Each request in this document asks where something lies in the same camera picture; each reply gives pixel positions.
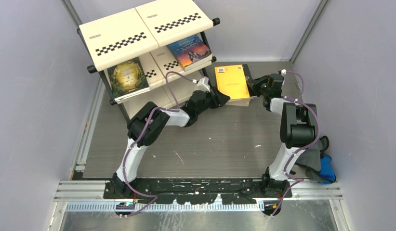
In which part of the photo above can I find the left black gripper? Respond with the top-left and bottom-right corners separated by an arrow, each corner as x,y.
196,87 -> 230,116

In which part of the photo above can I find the yellow book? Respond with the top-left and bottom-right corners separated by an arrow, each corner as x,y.
214,64 -> 250,101

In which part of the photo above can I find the blue Jane Eyre book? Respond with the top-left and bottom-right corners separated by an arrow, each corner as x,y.
167,35 -> 213,71

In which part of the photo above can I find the cream three-tier shelf rack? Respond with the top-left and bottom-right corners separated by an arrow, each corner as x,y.
77,0 -> 220,122

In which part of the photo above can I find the green gold cover book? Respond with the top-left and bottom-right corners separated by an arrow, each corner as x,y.
105,57 -> 150,103

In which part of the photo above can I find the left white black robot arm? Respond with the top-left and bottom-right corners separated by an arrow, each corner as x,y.
111,87 -> 230,199

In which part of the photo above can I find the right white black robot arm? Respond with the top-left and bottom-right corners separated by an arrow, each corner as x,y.
247,72 -> 320,198

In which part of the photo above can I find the black Moon Sixpence book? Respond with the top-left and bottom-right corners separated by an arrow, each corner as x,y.
242,64 -> 252,83

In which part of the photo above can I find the grey cloth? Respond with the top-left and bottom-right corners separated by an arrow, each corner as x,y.
295,135 -> 330,183

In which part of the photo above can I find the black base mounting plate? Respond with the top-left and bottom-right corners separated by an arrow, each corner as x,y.
103,178 -> 292,215

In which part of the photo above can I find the blue cloth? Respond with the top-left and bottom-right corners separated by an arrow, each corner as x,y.
318,154 -> 337,184

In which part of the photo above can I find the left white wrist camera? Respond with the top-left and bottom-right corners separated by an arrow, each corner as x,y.
192,77 -> 211,92

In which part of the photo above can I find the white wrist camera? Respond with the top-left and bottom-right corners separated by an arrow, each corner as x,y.
192,77 -> 211,92
278,69 -> 287,76

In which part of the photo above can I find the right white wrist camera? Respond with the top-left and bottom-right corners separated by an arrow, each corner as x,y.
278,69 -> 287,76

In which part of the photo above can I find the aluminium rail frame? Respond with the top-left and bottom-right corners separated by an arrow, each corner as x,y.
49,178 -> 350,231

